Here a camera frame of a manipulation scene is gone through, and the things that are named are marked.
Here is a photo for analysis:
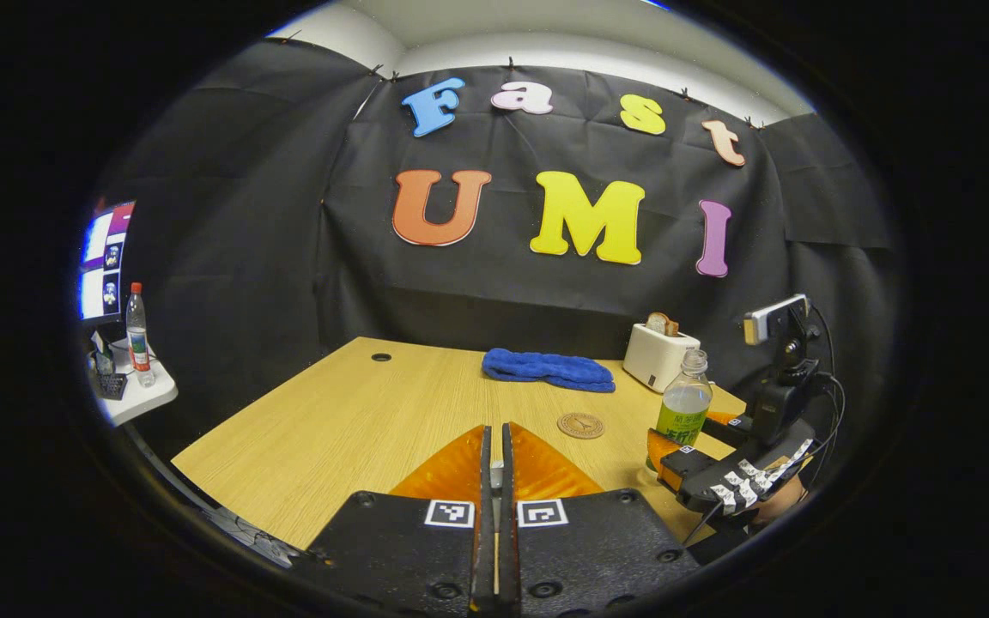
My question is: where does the computer monitor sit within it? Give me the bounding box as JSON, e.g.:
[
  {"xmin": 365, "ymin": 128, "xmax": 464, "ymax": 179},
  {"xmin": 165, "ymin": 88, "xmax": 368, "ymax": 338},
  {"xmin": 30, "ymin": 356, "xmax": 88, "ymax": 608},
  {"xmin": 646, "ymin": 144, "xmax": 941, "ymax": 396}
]
[{"xmin": 78, "ymin": 200, "xmax": 137, "ymax": 325}]

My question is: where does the round brown coaster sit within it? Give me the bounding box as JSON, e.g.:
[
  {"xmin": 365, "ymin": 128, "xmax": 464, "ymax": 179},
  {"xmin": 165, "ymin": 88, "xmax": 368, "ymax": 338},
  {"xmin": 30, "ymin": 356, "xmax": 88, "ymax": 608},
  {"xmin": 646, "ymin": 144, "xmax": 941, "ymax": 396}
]
[{"xmin": 557, "ymin": 413, "xmax": 606, "ymax": 440}]

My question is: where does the green label water bottle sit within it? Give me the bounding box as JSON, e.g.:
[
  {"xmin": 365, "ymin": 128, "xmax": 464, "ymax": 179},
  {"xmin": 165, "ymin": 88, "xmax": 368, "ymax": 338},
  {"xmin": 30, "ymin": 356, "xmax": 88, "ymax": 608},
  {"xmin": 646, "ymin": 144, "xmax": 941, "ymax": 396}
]
[{"xmin": 654, "ymin": 348, "xmax": 714, "ymax": 449}]

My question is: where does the white side table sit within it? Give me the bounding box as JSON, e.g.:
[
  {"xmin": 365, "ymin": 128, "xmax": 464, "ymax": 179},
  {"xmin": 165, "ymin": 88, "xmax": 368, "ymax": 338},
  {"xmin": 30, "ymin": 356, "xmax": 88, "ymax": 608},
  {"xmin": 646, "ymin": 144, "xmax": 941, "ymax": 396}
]
[{"xmin": 87, "ymin": 339, "xmax": 179, "ymax": 427}]

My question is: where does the blue towel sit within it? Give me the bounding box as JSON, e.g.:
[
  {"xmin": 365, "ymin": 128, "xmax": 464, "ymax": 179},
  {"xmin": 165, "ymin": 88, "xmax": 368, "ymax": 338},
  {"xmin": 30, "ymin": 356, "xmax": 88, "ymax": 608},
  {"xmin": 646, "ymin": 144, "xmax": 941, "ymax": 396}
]
[{"xmin": 482, "ymin": 348, "xmax": 616, "ymax": 394}]

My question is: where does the white toaster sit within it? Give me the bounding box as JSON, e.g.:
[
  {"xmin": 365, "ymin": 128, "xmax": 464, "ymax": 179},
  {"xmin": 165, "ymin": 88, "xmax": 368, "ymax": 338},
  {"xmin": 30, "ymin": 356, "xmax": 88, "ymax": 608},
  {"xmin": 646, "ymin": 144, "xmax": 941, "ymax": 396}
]
[{"xmin": 622, "ymin": 323, "xmax": 701, "ymax": 394}]

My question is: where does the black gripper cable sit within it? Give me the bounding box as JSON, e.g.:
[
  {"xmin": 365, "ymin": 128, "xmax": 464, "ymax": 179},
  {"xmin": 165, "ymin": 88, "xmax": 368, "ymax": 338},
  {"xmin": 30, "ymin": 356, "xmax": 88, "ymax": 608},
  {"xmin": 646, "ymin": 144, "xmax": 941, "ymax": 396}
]
[{"xmin": 808, "ymin": 305, "xmax": 847, "ymax": 490}]

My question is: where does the red cap plastic bottle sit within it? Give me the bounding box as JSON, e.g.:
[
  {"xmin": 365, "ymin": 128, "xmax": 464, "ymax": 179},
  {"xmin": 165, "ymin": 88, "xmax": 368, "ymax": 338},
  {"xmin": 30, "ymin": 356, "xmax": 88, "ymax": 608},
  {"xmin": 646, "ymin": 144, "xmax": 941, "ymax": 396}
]
[{"xmin": 125, "ymin": 282, "xmax": 156, "ymax": 388}]

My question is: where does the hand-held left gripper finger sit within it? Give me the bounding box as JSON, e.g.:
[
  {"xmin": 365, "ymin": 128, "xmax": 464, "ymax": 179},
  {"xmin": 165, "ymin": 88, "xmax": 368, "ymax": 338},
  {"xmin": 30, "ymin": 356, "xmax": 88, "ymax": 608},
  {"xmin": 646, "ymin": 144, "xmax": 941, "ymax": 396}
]
[
  {"xmin": 501, "ymin": 421, "xmax": 701, "ymax": 618},
  {"xmin": 306, "ymin": 423, "xmax": 500, "ymax": 618}
]

